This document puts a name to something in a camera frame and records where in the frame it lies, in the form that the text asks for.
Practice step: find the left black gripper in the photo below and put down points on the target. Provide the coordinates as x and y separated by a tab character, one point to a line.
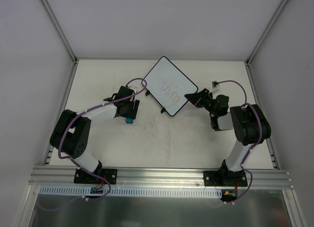
133	109

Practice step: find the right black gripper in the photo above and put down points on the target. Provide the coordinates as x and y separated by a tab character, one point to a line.
203	99

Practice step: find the blue bone-shaped eraser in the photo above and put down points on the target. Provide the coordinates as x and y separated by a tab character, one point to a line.
129	121

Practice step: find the small black-framed whiteboard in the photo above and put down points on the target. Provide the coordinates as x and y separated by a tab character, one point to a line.
168	85

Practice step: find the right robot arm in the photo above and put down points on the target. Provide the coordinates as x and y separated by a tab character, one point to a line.
250	127

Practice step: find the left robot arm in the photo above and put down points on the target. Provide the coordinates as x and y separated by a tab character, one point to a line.
71	133

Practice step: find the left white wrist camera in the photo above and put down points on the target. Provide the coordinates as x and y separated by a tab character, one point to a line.
134	89

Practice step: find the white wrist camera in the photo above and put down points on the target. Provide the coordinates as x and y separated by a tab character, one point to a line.
215	87
134	89

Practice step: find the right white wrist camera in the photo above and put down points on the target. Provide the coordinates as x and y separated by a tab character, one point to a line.
215	87

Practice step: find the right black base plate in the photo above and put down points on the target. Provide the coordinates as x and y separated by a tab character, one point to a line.
230	179

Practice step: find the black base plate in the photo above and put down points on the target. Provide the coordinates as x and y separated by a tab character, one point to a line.
230	179
82	177

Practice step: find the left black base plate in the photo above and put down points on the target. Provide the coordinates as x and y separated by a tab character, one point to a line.
82	177

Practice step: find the aluminium front rail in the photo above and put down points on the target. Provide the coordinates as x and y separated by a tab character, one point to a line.
159	177

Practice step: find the left aluminium frame post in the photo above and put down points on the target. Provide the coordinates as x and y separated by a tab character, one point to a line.
56	25

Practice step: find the aluminium frame post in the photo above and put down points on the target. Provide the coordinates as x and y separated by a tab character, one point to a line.
56	25
269	26

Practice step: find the right aluminium frame post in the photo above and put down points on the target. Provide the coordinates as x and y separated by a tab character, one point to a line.
269	26

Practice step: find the white slotted cable duct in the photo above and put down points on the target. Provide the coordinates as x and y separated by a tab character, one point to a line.
131	192

